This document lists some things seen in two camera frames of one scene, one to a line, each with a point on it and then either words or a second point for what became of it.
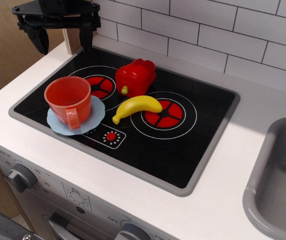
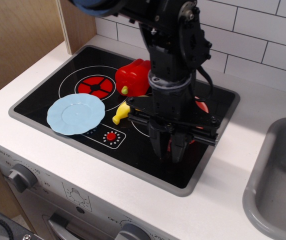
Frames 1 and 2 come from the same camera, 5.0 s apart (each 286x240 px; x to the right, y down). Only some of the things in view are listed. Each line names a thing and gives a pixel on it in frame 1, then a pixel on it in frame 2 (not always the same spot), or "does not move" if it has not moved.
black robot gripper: x=36 y=16 → x=173 y=100
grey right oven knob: x=130 y=231 does not move
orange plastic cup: x=69 y=98 → x=205 y=108
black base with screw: x=8 y=226 does not move
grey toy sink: x=273 y=201 does not move
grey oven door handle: x=59 y=223 does not move
